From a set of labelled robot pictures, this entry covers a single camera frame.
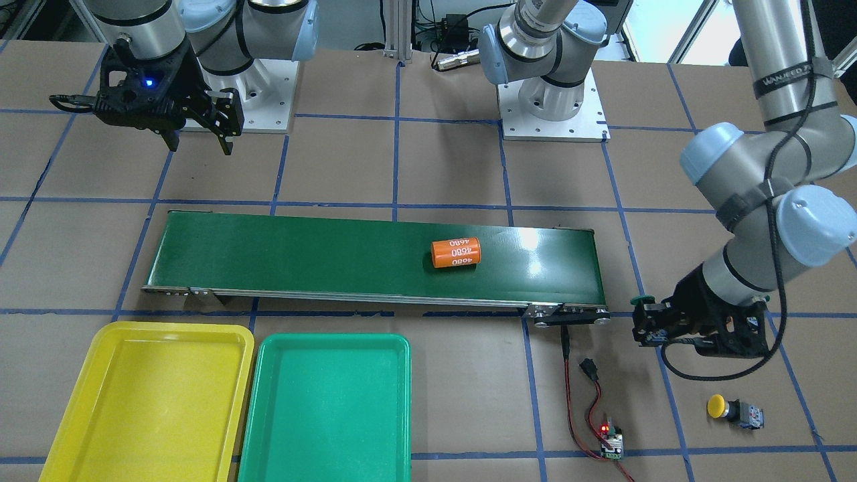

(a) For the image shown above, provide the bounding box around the red black power cable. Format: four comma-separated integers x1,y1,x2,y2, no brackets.
560,326,635,482

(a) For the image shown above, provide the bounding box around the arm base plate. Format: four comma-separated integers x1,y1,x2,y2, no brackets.
203,59,302,134
497,70,611,143

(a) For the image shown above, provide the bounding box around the yellow plastic tray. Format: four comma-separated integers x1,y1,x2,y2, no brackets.
40,321,254,481

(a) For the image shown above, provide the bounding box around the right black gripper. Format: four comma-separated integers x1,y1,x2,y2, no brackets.
94,40,244,155

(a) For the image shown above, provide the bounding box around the yellow push button switch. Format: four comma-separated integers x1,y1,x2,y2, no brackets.
706,394,765,430

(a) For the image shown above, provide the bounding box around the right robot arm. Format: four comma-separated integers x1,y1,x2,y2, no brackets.
78,1,319,155

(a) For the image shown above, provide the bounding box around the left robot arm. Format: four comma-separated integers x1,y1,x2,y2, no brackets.
478,1,855,359

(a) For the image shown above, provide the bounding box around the aluminium frame post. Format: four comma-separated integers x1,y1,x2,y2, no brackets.
382,0,414,65

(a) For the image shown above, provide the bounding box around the green plastic tray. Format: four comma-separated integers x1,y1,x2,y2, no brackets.
238,333,411,481

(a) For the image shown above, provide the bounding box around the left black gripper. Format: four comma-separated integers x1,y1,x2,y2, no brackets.
633,266,771,359

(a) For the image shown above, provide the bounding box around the green conveyor belt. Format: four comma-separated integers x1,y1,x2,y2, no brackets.
142,210,611,326

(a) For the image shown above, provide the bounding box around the orange 4680 labelled cylinder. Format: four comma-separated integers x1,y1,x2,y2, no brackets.
431,237,483,268

